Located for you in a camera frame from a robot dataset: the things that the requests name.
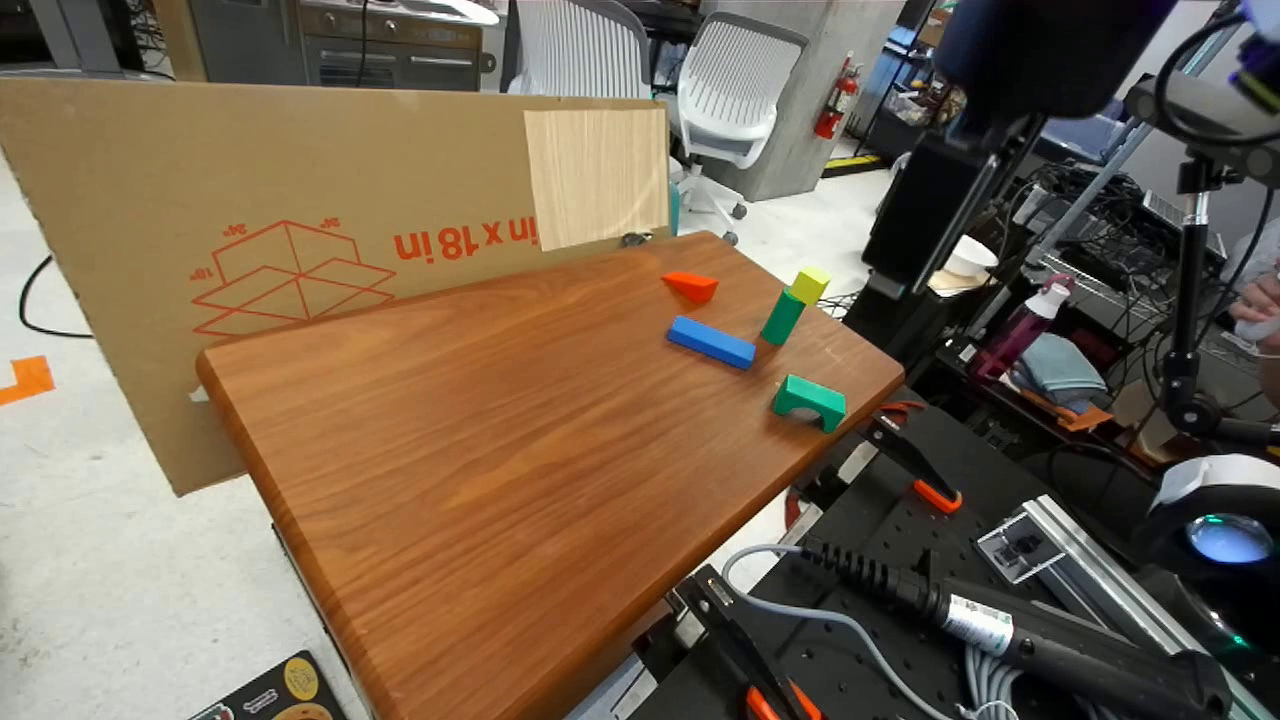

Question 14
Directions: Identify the person hand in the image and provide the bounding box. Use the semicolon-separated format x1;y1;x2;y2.
1228;266;1280;358

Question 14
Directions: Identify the green arch block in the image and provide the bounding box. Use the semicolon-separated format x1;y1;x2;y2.
769;370;852;437

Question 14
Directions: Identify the yellow cube block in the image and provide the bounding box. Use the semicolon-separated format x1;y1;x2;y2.
786;265;836;308

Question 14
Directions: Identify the green cylinder block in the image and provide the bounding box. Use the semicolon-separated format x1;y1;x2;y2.
755;288;813;352

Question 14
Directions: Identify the blue rectangular block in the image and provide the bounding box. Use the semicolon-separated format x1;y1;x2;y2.
666;313;762;374

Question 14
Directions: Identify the orange block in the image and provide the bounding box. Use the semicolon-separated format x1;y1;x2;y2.
659;266;723;308

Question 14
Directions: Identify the teal folded cloth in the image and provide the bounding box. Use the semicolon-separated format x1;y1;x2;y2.
1017;329;1113;409

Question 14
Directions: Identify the pink drink bottle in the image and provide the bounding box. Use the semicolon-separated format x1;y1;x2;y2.
978;281;1080;386

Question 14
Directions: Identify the white paper cup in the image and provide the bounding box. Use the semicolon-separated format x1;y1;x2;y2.
929;232;1003;299

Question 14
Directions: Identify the printed marker tag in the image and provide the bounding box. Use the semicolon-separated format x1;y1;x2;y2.
974;509;1073;588

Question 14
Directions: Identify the red fire extinguisher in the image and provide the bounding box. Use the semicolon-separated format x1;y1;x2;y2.
808;49;866;143

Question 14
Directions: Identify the white office chair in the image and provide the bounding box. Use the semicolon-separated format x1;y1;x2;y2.
672;13;808;222

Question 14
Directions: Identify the light wood panel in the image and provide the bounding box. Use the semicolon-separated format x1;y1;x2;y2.
521;104;672;255

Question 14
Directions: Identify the brown cardboard box sheet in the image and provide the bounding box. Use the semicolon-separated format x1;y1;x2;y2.
0;76;675;500

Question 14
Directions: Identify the black package with coins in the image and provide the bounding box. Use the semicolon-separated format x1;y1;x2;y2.
186;649;353;720

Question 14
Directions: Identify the black camera on stand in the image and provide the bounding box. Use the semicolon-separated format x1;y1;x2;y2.
1115;68;1280;453

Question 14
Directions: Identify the aluminium rail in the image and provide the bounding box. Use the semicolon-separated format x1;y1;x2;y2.
1019;492;1280;720

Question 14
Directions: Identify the black clamp orange handle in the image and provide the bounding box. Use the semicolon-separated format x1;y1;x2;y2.
820;409;970;520
669;565;831;720

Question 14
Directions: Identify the black cylindrical cable connector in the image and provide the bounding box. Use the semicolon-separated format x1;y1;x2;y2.
798;534;1233;720

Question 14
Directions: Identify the grey cable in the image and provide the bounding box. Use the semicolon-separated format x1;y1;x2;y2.
715;540;1031;720

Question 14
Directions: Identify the black floor cable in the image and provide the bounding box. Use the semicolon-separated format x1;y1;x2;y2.
11;250;99;343

